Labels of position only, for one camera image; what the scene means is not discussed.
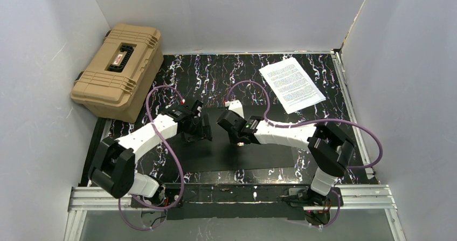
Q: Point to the tan plastic tool case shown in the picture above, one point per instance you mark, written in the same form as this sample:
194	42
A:
116	82

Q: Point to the printed white paper sheets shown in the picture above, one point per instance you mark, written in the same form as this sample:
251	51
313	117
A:
293	87

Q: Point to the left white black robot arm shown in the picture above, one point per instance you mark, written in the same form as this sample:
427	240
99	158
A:
113	165

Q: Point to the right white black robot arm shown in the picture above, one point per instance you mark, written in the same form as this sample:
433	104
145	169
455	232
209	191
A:
331	148

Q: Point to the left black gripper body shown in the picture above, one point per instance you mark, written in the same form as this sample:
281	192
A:
201	125

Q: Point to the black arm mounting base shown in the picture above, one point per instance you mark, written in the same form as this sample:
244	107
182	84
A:
289	201

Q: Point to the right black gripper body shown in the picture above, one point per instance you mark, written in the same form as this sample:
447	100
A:
226	122

